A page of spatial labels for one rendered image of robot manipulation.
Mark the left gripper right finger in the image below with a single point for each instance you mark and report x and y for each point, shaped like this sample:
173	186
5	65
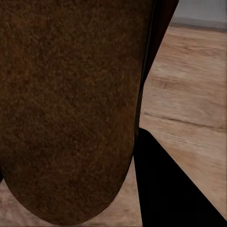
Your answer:
168	197

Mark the sandal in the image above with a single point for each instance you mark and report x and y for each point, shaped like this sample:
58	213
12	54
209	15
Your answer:
72	74

